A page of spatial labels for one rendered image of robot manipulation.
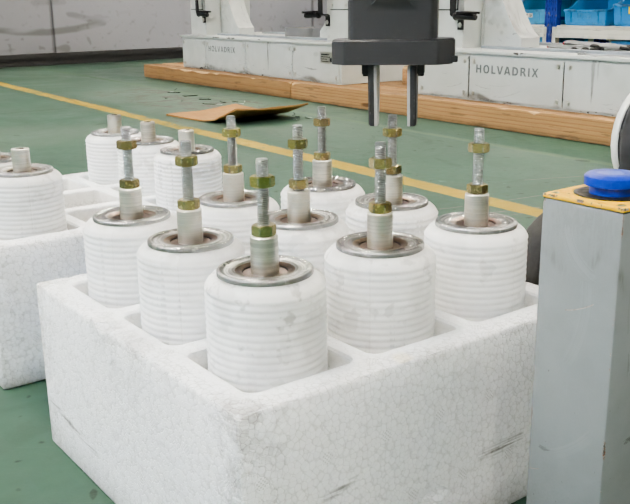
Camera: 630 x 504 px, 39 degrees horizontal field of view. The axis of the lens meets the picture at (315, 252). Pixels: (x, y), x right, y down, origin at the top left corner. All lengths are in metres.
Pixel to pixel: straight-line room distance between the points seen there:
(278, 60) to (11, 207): 3.44
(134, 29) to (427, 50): 6.67
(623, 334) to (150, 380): 0.37
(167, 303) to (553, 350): 0.32
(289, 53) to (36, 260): 3.39
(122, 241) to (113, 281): 0.04
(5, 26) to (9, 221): 6.03
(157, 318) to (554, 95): 2.51
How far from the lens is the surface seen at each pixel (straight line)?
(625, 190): 0.67
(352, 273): 0.72
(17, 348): 1.15
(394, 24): 0.87
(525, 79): 3.24
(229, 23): 5.26
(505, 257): 0.81
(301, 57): 4.33
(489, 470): 0.83
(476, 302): 0.81
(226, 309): 0.66
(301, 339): 0.67
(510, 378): 0.81
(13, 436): 1.04
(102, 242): 0.86
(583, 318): 0.68
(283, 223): 0.83
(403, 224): 0.88
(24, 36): 7.19
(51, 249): 1.13
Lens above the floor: 0.45
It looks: 16 degrees down
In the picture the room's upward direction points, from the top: 1 degrees counter-clockwise
